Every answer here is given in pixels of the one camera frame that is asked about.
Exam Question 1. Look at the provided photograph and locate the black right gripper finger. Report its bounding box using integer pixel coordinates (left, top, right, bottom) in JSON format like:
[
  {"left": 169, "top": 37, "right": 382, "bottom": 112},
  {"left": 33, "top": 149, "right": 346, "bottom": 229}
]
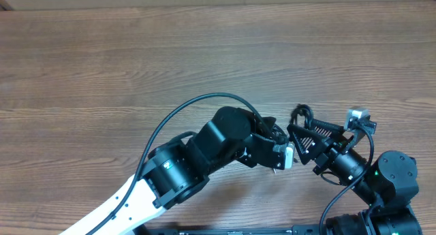
[
  {"left": 311, "top": 119, "right": 345, "bottom": 135},
  {"left": 287, "top": 124, "right": 326, "bottom": 165}
]

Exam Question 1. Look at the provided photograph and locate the black usb cable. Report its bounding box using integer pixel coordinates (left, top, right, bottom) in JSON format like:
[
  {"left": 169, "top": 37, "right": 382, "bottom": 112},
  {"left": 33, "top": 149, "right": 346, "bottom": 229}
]
[{"left": 270, "top": 104, "right": 341, "bottom": 187}]

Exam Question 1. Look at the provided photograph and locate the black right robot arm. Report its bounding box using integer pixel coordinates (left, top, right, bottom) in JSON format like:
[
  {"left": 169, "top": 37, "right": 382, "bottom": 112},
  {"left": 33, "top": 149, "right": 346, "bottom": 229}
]
[{"left": 287, "top": 118, "right": 422, "bottom": 235}]

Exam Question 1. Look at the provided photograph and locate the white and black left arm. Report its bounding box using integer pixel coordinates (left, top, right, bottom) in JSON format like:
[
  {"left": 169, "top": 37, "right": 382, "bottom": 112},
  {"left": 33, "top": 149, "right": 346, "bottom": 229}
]
[{"left": 64, "top": 107, "right": 295, "bottom": 234}]

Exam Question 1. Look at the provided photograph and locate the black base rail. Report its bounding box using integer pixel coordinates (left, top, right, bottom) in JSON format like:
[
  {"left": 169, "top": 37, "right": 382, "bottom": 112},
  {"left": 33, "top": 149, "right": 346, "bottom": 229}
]
[{"left": 128, "top": 225, "right": 343, "bottom": 235}]

